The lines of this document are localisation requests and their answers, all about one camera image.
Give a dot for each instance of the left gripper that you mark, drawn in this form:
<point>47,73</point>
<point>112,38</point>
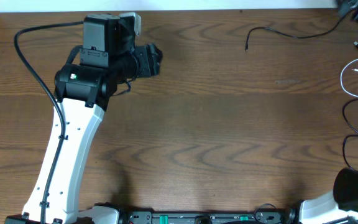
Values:
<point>150,59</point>

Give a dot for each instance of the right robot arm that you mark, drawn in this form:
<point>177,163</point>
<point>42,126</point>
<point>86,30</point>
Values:
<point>341,204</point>

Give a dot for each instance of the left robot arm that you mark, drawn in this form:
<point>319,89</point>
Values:
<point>107,57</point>

